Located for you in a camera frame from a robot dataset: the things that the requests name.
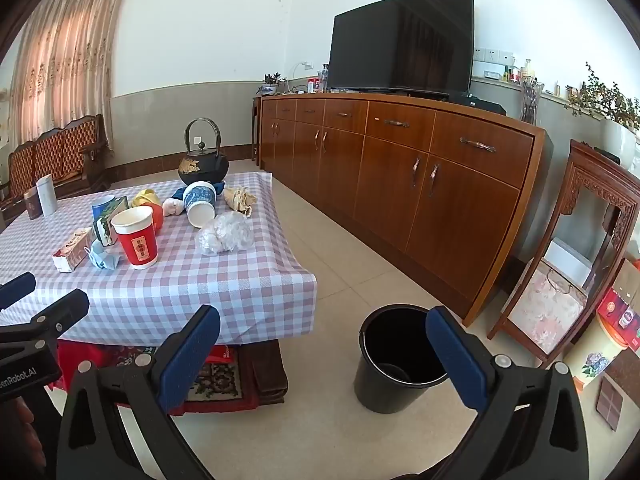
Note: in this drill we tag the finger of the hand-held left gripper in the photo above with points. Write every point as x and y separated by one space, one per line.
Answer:
55 315
15 292

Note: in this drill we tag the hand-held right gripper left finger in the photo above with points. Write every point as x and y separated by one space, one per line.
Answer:
187 360

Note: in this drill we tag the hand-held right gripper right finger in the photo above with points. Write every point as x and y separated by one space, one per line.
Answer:
457 360

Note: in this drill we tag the black plastic trash bin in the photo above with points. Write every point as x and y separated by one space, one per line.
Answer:
380 395

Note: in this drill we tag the green white carton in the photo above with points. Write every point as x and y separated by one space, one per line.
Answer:
107 230

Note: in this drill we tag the clear plastic bag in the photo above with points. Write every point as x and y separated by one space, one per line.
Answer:
225 235

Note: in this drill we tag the yellow knitted cloth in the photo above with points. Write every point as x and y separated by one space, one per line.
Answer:
146 197

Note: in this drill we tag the blue white paper cup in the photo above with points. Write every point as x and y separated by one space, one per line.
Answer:
200 197

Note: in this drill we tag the blue knitted cloth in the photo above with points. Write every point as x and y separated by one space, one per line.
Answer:
179 192

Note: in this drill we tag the red patterned mat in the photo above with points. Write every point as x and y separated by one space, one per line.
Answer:
220 385

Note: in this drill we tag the small brown paper carton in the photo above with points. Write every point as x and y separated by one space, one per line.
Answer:
72 252

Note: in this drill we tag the blue face mask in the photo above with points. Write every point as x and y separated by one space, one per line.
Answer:
102 260

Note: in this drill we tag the brown folded cushion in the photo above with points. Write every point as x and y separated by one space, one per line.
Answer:
267 375

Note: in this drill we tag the small brown box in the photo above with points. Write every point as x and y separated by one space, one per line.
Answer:
32 205

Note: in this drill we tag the white cylinder container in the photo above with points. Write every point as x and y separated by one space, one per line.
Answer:
46 197

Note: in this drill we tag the floral fabric bag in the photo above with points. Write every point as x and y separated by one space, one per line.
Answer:
550 310

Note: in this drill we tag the red paper cup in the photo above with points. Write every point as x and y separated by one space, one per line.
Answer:
137 247

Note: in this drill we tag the blue white container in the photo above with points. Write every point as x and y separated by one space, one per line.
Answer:
101 204

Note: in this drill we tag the white flower printed box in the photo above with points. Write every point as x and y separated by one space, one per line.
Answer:
595 360

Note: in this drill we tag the orange plastic item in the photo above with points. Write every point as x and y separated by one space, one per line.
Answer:
157 217

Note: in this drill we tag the wooden bench sofa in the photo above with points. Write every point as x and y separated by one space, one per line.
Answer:
60 152

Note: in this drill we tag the crumpled white tissue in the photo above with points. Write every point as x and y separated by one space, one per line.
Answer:
172 206

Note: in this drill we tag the brown square panel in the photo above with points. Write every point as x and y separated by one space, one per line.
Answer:
610 405

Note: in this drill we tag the crumpled brown paper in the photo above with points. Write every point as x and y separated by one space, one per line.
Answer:
240 200

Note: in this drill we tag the red gift box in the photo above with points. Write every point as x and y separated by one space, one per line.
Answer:
620 315

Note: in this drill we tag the black cast iron kettle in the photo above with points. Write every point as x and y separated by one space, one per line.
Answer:
200 170

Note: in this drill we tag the wooden sideboard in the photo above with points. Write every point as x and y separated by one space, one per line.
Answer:
400 175

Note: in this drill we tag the carved wooden chair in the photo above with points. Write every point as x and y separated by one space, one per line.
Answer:
582 180

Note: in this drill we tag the beige patterned curtain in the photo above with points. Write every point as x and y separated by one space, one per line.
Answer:
65 60

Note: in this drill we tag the black set-top device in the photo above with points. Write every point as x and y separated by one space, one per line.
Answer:
475 102

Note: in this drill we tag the tall glass vase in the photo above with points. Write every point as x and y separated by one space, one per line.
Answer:
530 102

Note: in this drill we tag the potted plant white pot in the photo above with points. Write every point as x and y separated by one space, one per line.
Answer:
617 140

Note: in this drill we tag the small potted plant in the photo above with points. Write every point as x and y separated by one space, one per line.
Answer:
270 85

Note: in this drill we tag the group of small bottles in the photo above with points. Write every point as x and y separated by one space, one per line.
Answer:
517 72

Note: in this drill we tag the black flat television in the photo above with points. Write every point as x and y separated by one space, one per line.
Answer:
400 40

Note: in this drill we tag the white wall socket strip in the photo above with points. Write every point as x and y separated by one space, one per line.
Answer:
492 55

